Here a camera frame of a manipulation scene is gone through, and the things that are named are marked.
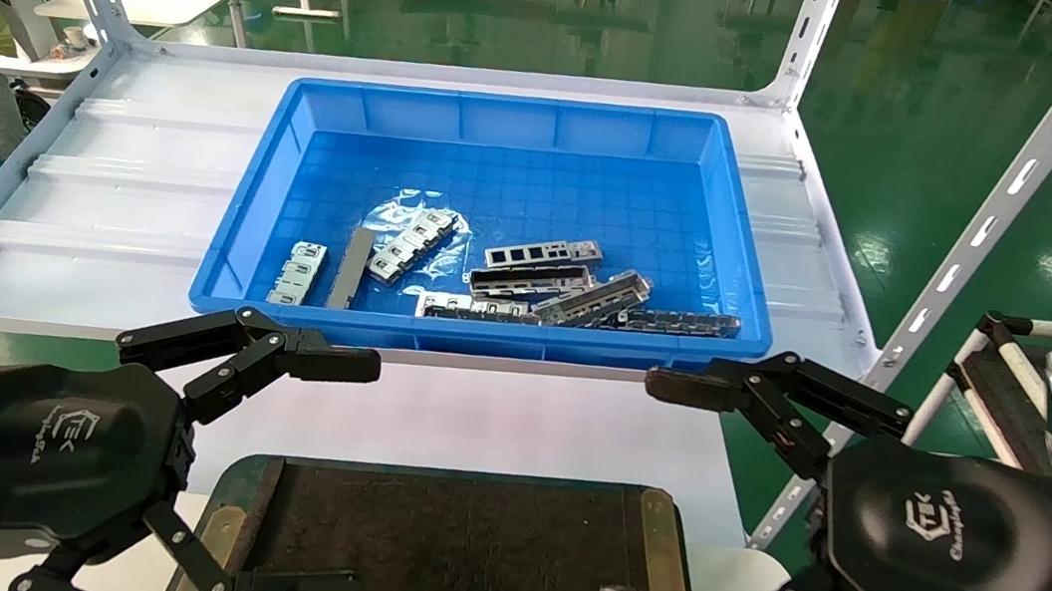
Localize long black metal part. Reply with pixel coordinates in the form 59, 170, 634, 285
618, 301, 743, 343

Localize silver slotted metal part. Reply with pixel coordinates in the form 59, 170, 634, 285
414, 287, 536, 331

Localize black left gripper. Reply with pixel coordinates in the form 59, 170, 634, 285
0, 276, 389, 591

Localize white tube frame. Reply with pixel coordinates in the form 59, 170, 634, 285
899, 301, 1052, 466

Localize blue plastic bin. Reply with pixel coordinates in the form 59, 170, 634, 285
184, 52, 801, 399

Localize dark channel metal part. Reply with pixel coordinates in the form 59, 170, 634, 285
463, 250, 599, 313

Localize black container tray brass corners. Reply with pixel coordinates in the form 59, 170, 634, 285
158, 429, 713, 591

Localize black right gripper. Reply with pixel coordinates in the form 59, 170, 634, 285
599, 332, 1052, 591

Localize white metal shelf rack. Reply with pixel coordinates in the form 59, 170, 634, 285
0, 0, 1052, 587

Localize black padded bar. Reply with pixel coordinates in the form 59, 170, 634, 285
937, 308, 1052, 473

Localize small silver metal part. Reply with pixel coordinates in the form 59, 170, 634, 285
265, 237, 330, 309

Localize silver ribbed metal part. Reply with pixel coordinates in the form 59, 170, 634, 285
531, 258, 656, 338

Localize silver metal part in bag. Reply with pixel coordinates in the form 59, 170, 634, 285
365, 201, 459, 292

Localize grey metal bar part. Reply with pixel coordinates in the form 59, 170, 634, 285
325, 223, 379, 314

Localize silver perforated metal part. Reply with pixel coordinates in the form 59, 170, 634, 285
482, 226, 606, 282

